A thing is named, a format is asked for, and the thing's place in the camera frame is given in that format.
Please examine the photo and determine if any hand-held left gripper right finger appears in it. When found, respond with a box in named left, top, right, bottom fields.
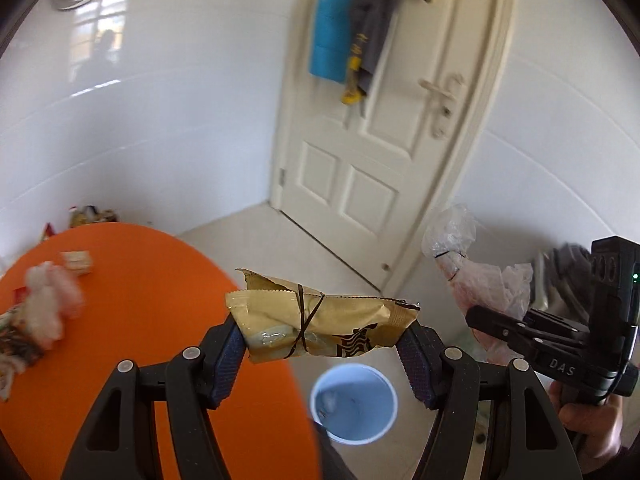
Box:
left=396, top=321, right=583, bottom=480

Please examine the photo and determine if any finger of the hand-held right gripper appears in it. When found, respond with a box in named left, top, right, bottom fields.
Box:
left=524, top=309, right=592, bottom=348
left=466, top=306, right=541, bottom=358

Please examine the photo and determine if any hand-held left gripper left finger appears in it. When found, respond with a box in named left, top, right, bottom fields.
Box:
left=60, top=312, right=248, bottom=480

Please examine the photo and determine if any blue plastic bin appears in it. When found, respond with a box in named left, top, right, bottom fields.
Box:
left=309, top=363, right=399, bottom=445

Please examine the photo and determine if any beige snack wrapper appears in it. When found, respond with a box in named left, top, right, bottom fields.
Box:
left=224, top=267, right=421, bottom=363

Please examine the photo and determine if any person's right hand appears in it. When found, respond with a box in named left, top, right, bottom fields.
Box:
left=549, top=382, right=626, bottom=473

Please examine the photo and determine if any grey cloth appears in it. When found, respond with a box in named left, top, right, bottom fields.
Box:
left=532, top=242, right=596, bottom=313

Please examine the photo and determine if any clear plastic bag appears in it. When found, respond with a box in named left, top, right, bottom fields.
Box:
left=421, top=204, right=535, bottom=361

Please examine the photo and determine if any small crumpled paper ball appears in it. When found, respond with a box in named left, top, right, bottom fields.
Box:
left=60, top=250, right=94, bottom=277

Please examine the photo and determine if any white panel door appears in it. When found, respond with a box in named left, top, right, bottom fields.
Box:
left=270, top=0, right=517, bottom=296

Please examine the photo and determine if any grey apron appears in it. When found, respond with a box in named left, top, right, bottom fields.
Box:
left=340, top=0, right=407, bottom=106

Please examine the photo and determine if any blue apron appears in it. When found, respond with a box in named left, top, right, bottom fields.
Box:
left=309, top=0, right=368, bottom=83

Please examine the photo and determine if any white door handle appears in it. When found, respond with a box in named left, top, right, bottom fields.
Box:
left=419, top=74, right=466, bottom=141

